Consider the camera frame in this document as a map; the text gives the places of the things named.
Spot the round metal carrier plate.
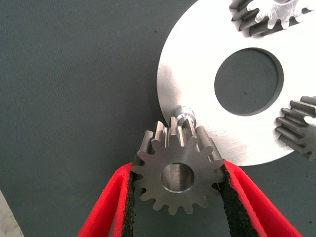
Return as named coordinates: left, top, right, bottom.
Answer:
left=156, top=0, right=316, bottom=167

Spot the dark grey table cloth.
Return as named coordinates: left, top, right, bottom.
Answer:
left=0, top=0, right=316, bottom=237

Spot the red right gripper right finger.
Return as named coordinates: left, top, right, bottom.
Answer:
left=213, top=159, right=303, bottom=237

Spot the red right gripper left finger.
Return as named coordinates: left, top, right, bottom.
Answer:
left=77, top=161, right=145, bottom=237

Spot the small steel planetary gear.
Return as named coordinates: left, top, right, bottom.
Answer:
left=132, top=116, right=227, bottom=216
left=229, top=0, right=315, bottom=38
left=275, top=95, right=316, bottom=162

